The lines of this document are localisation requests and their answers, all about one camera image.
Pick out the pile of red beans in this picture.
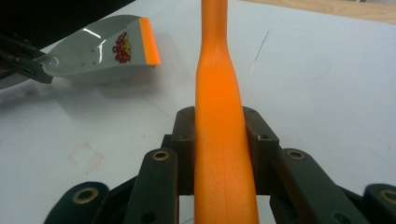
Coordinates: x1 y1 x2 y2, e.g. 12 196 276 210
111 31 133 64

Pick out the grey dustpan with orange edge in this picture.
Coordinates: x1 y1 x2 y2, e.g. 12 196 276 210
0 14 163 91

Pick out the orange brush with grey bristles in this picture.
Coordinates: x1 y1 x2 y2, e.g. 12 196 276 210
193 0 261 224

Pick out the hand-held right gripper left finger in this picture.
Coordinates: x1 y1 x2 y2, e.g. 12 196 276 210
124 105 196 224

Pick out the wooden table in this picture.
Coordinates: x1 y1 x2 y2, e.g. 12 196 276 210
242 0 396 25

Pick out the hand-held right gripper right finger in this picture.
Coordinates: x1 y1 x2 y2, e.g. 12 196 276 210
243 105 370 224

